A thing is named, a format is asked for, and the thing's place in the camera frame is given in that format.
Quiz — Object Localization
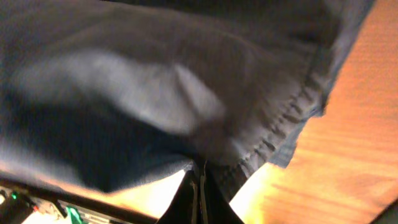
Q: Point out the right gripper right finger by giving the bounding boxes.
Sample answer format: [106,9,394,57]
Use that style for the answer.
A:
[200,164,244,224]

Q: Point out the blue denim shorts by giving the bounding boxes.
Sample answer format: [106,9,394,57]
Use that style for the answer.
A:
[1,0,374,200]

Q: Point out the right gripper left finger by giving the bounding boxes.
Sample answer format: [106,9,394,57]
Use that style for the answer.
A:
[157,171,199,224]

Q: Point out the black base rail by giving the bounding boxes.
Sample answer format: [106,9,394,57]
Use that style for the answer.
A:
[1,177,157,224]

